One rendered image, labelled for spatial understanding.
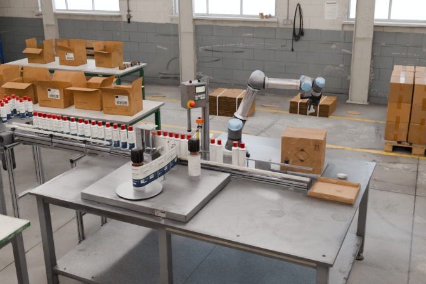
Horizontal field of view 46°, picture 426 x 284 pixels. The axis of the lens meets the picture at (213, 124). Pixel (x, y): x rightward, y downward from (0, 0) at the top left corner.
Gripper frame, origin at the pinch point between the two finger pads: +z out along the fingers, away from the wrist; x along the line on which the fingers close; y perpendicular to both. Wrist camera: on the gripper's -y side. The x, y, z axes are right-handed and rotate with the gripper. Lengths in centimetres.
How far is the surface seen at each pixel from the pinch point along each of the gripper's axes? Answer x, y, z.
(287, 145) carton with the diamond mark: -59, -21, -23
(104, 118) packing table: 39, -186, 108
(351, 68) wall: 338, 150, 264
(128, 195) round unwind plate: -118, -125, -23
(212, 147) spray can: -62, -74, -12
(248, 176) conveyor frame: -82, -46, -10
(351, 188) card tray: -89, 23, -26
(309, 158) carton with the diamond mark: -66, -4, -21
